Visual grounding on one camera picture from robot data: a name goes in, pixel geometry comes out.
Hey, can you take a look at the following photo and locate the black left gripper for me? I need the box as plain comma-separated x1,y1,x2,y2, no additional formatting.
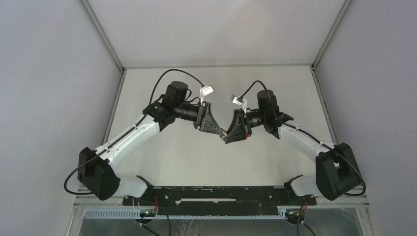
174,101,222,136

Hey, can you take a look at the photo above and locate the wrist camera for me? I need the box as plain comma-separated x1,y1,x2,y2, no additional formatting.
231,95,247,112
200,85,214,97

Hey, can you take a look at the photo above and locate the aluminium frame rail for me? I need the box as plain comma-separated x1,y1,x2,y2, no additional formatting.
74,195,125,208

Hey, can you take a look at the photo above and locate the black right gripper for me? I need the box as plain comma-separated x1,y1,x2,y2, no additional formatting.
223,109,267,144

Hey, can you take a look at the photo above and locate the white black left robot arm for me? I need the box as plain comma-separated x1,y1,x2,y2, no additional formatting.
77,81,224,205

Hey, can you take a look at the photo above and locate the white slotted cable duct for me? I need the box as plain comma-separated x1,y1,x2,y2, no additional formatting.
84,209,289,220

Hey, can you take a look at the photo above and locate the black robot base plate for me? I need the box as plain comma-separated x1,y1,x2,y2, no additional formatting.
122,186,317,217

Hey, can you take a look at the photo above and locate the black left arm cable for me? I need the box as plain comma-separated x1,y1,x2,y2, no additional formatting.
63,68,207,196

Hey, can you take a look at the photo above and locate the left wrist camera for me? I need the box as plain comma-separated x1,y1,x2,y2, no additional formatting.
200,85,214,97

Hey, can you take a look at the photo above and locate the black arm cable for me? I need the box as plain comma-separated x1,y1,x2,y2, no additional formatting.
239,80,367,197
63,68,207,196

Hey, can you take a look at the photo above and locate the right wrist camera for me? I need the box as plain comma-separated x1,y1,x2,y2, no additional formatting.
231,95,247,112

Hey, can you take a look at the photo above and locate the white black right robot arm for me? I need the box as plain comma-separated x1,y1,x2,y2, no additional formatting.
223,89,366,205

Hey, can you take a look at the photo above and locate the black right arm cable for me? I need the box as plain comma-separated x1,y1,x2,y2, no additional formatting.
239,80,367,197

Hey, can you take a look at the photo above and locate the threaded metal pipe fitting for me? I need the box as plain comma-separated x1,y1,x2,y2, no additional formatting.
219,129,228,141

